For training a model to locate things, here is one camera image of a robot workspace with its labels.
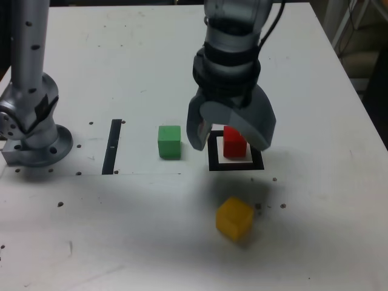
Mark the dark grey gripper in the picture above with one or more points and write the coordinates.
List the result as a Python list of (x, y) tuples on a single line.
[(227, 98)]

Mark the red cube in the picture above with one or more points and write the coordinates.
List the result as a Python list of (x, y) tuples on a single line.
[(233, 147)]

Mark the green cube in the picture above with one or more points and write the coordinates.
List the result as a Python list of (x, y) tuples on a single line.
[(169, 144)]

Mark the yellow cube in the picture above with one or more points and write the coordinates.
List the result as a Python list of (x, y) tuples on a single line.
[(232, 216)]

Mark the black tape square outline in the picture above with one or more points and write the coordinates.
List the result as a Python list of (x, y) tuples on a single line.
[(236, 166)]

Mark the black tape strip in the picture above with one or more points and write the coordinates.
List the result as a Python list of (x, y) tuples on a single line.
[(110, 151)]

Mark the white metal frame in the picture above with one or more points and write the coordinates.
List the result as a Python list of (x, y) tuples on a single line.
[(342, 21)]

